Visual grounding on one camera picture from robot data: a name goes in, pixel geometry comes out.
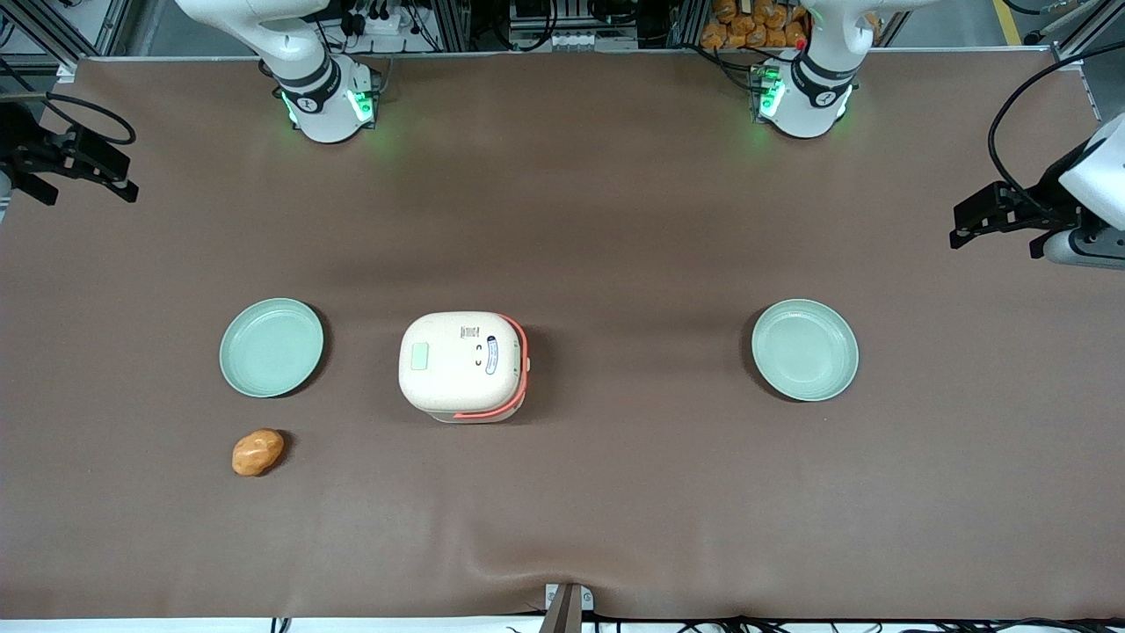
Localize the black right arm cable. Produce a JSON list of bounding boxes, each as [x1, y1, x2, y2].
[[0, 88, 138, 149]]

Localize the cream rice cooker orange handle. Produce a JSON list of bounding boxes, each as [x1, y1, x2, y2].
[[398, 310, 533, 426]]

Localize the orange brown bread roll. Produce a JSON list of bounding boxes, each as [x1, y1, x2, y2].
[[231, 428, 287, 478]]

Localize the green round plate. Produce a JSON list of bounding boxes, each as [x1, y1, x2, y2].
[[219, 298, 325, 399], [751, 299, 860, 403]]

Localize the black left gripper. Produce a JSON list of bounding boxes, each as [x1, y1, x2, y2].
[[948, 141, 1092, 258]]

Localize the white power strip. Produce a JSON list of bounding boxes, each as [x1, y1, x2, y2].
[[345, 0, 420, 41]]

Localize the bag of orange breads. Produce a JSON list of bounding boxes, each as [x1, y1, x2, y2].
[[700, 0, 811, 51]]

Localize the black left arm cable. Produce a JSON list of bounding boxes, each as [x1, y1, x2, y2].
[[987, 39, 1125, 222]]

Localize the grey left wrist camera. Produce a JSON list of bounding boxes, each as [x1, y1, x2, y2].
[[1042, 223, 1125, 270]]

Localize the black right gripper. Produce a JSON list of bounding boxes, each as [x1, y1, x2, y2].
[[0, 101, 140, 208]]

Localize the metal table clamp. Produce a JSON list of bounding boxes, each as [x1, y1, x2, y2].
[[540, 582, 596, 633]]

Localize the aluminium frame profile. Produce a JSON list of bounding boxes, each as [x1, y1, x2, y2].
[[1024, 0, 1125, 64], [0, 0, 134, 64]]

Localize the brown table cloth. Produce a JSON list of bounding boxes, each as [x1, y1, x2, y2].
[[0, 48, 1125, 622]]

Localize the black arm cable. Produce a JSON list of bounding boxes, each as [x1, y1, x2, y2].
[[0, 88, 138, 149], [987, 39, 1125, 222]]

